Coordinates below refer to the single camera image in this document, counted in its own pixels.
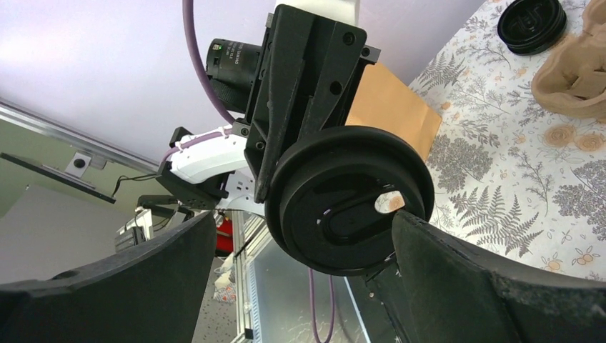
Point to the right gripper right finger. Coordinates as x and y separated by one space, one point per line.
444 289

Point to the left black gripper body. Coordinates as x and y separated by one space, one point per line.
334 58

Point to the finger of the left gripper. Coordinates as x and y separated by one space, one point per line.
289 39

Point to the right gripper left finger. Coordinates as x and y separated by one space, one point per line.
152 292

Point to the brown paper takeout bag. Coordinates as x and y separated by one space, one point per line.
383 101

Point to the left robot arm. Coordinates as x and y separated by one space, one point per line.
213 171

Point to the floral patterned table mat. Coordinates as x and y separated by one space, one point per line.
509 176

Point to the stack of black lids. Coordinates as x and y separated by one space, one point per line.
529 27

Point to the stacked cardboard cup carriers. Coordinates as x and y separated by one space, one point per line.
571 81

